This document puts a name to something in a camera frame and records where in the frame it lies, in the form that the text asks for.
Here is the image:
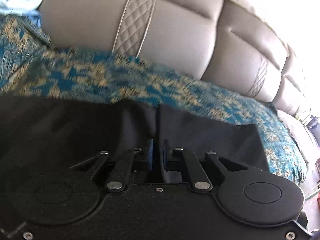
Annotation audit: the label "teal paisley sofa cover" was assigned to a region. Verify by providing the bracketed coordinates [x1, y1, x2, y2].
[1, 15, 308, 185]

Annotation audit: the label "lilac cushion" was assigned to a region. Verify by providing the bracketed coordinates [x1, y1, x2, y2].
[277, 110, 319, 166]

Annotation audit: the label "black pants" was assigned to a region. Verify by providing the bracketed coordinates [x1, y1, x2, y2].
[0, 93, 270, 240]

